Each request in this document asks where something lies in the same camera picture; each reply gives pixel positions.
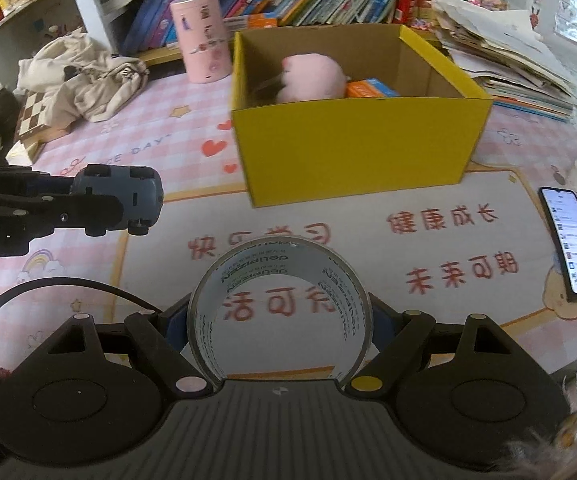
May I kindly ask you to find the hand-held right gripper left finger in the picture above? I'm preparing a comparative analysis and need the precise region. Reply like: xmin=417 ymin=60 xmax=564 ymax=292
xmin=43 ymin=296 xmax=214 ymax=401

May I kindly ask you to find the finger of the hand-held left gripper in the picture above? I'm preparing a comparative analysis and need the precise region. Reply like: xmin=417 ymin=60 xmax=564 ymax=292
xmin=0 ymin=193 xmax=125 ymax=237
xmin=0 ymin=164 xmax=77 ymax=196

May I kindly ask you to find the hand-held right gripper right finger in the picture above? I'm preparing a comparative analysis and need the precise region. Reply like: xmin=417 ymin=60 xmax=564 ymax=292
xmin=344 ymin=294 xmax=519 ymax=401

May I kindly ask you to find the clear tape roll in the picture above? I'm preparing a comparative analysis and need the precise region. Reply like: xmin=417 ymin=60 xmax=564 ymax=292
xmin=187 ymin=235 xmax=373 ymax=392

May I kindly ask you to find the blue grey toy car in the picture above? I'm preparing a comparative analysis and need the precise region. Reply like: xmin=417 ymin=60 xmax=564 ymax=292
xmin=71 ymin=165 xmax=164 ymax=237

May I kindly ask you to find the yellow cardboard box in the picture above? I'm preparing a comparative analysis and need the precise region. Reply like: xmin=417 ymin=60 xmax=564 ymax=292
xmin=231 ymin=22 xmax=494 ymax=208

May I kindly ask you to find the white orange toothpaste box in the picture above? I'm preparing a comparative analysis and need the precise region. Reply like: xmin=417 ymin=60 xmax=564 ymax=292
xmin=344 ymin=78 xmax=400 ymax=100

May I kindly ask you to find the pink plush toy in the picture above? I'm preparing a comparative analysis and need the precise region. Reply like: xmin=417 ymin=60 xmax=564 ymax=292
xmin=274 ymin=53 xmax=349 ymax=104

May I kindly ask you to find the pale wooden block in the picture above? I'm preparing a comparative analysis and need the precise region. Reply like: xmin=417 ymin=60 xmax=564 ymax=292
xmin=6 ymin=140 xmax=44 ymax=165

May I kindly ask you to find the wooden chessboard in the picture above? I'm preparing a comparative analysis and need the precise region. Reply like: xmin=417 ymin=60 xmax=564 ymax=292
xmin=17 ymin=87 xmax=76 ymax=143

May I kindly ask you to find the dark brown bag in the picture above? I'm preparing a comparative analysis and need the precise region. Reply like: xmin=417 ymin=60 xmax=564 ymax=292
xmin=0 ymin=87 xmax=22 ymax=136

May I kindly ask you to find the beige cloth bag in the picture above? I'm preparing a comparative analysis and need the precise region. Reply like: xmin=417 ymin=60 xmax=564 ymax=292
xmin=17 ymin=30 xmax=150 ymax=123

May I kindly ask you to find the white bookshelf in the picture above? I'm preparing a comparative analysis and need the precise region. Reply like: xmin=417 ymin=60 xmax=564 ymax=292
xmin=0 ymin=0 xmax=419 ymax=81

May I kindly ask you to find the black smartphone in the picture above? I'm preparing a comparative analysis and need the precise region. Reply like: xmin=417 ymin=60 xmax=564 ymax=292
xmin=539 ymin=186 xmax=577 ymax=303

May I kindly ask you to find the pink cartoon cylinder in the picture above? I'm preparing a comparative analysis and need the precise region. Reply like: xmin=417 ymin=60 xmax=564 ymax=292
xmin=170 ymin=0 xmax=232 ymax=85

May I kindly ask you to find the small orange white box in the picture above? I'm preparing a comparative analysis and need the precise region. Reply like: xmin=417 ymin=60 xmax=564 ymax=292
xmin=223 ymin=12 xmax=279 ymax=31

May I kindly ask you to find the stack of papers and booklets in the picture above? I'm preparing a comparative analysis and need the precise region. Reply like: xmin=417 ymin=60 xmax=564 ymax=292
xmin=431 ymin=0 xmax=577 ymax=121

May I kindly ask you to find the black cable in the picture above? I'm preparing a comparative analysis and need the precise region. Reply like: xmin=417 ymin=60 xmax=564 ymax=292
xmin=0 ymin=277 xmax=165 ymax=357

